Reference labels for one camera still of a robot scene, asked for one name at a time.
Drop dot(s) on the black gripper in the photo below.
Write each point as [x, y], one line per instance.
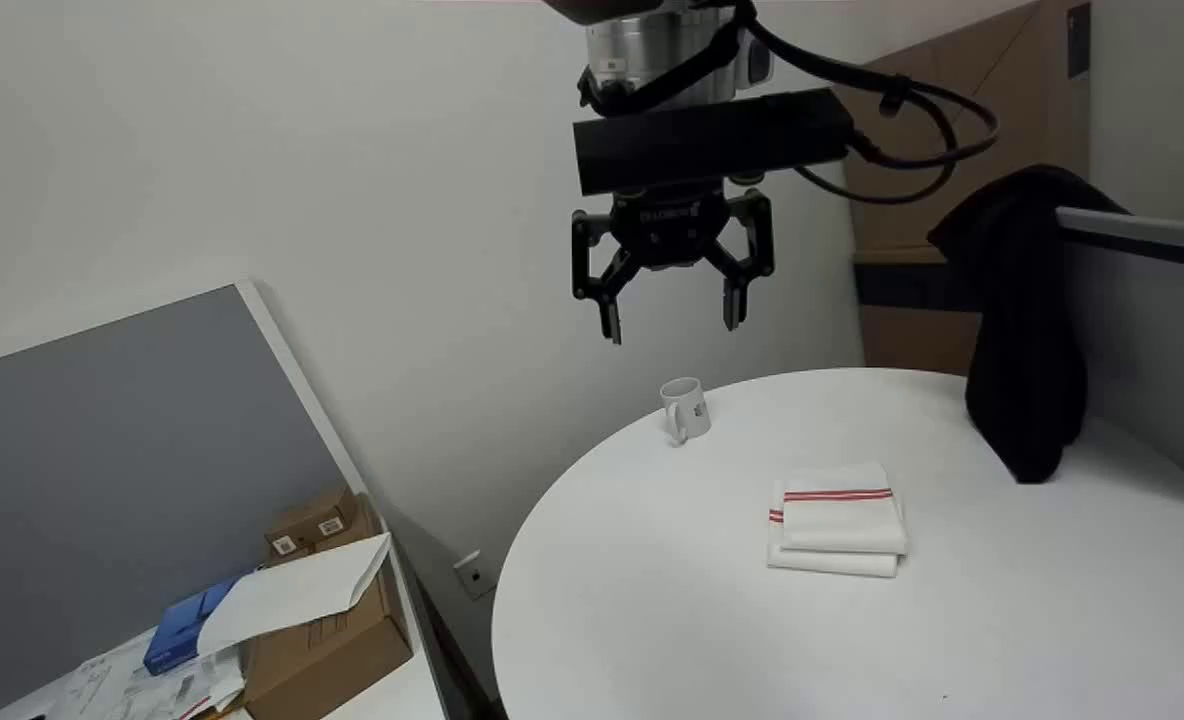
[672, 225]

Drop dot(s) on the white and red towel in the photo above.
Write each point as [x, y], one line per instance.
[837, 523]

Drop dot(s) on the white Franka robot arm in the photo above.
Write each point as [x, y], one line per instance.
[659, 46]

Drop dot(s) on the small clear plastic cup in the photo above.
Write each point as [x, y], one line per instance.
[684, 411]

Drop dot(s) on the brown board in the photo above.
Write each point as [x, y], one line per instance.
[932, 203]

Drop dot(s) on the black garment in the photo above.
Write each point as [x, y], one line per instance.
[1025, 323]

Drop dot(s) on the small cardboard box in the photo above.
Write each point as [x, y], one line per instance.
[323, 523]

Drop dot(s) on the white paper sheet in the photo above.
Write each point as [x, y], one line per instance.
[296, 593]

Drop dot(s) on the large flat cardboard box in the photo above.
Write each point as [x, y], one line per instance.
[335, 645]

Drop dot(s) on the gray partition panel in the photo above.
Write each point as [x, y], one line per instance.
[115, 465]

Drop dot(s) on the blue object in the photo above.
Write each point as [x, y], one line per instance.
[184, 627]

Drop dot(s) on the scattered printed papers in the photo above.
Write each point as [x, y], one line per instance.
[116, 685]

